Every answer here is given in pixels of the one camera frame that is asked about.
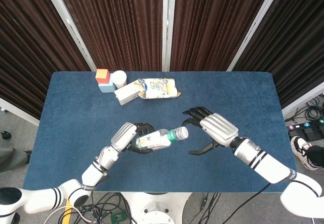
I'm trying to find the black trouser leg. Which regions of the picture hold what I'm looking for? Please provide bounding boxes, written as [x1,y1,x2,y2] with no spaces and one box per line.
[306,144,324,168]

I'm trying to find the dark brown pleated curtain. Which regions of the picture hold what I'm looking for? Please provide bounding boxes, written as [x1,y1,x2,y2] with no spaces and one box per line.
[170,0,276,72]
[54,0,164,72]
[0,0,92,120]
[232,0,324,108]

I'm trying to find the white carton box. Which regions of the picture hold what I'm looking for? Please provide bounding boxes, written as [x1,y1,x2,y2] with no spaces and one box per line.
[113,81,143,106]

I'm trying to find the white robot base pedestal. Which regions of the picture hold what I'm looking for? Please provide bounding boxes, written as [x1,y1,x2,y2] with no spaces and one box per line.
[118,192,192,224]

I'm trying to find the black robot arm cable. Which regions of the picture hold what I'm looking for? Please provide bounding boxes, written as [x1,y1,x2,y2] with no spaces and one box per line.
[225,182,270,224]

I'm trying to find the orange red cube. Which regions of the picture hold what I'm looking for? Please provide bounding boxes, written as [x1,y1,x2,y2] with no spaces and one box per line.
[95,68,111,85]

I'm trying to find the grey trouser leg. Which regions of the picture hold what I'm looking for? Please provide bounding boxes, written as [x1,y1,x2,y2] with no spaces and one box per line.
[0,147,33,173]

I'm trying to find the blue table mat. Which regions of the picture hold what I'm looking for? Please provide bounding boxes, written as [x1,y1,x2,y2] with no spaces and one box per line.
[22,71,303,193]

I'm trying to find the green circuit board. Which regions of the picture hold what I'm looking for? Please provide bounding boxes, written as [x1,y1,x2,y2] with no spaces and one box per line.
[110,211,128,223]

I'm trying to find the transparent plastic bottle green label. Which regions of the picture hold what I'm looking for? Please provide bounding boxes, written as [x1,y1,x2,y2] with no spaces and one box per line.
[135,128,181,151]

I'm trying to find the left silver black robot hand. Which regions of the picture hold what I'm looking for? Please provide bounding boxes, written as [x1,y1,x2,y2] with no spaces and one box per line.
[110,122,156,155]

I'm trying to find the white yellow snack bag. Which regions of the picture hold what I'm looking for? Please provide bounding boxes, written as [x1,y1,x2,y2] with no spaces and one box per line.
[134,78,183,100]

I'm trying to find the light blue block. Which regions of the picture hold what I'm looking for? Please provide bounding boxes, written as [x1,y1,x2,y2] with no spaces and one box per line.
[98,81,117,94]

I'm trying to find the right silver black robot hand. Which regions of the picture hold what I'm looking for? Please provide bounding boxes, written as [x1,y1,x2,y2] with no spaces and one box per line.
[181,106,239,156]

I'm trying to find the black cable bundle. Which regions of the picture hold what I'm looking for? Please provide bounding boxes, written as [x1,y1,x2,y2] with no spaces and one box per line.
[196,192,222,224]
[75,192,136,224]

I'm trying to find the white partition base rail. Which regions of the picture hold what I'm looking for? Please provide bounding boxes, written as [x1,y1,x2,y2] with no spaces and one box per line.
[0,97,41,127]
[281,81,324,120]

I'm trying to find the white cylindrical cup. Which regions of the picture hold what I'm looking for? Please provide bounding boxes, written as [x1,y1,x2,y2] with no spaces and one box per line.
[111,70,128,88]

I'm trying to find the white floor cable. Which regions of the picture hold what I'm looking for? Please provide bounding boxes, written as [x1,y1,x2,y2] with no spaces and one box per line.
[44,206,96,224]

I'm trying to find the black device with green lights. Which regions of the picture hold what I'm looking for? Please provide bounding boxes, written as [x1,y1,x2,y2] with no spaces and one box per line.
[286,120,324,141]

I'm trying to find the black tangled floor cables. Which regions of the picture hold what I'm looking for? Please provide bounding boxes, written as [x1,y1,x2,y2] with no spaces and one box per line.
[285,94,324,125]

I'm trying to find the white black sneaker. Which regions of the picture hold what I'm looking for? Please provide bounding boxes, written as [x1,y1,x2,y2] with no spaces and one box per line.
[290,135,318,172]

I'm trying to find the white partition frame post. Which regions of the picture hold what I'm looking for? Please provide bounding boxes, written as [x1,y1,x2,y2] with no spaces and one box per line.
[226,0,291,72]
[39,0,103,72]
[161,0,177,72]

